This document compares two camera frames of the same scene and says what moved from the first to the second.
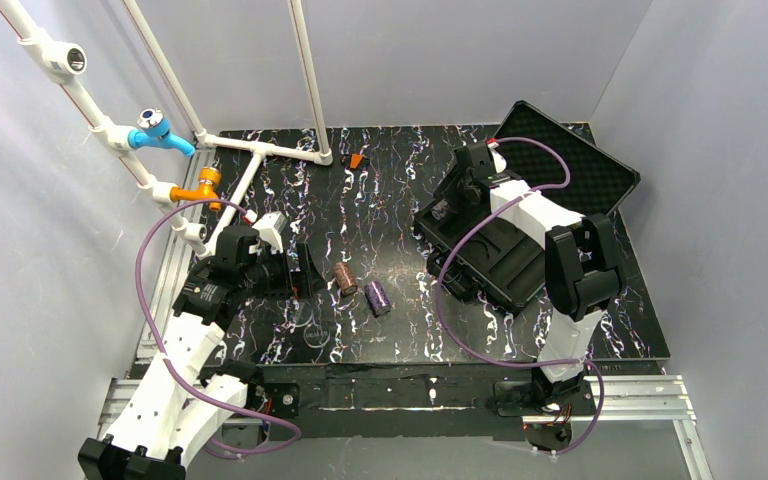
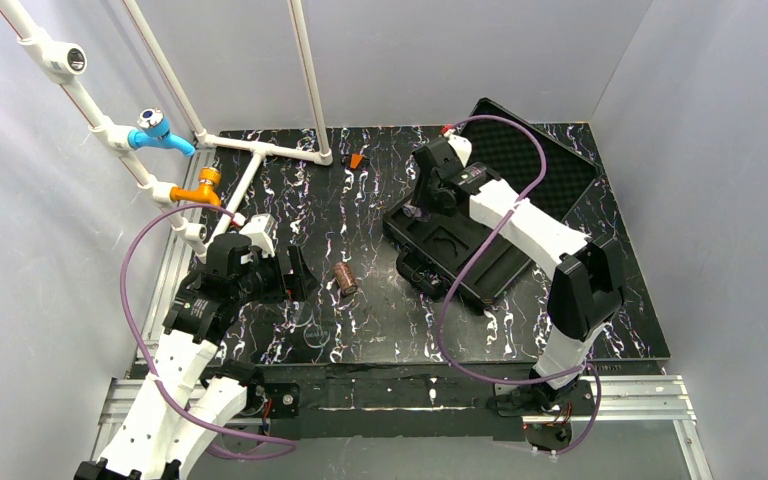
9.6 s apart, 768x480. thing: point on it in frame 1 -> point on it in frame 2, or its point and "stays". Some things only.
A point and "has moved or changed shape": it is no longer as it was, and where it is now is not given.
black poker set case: [484, 254] has moved or changed shape
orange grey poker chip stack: [344, 278] stays
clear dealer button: [315, 335] stays
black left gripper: [298, 277] stays
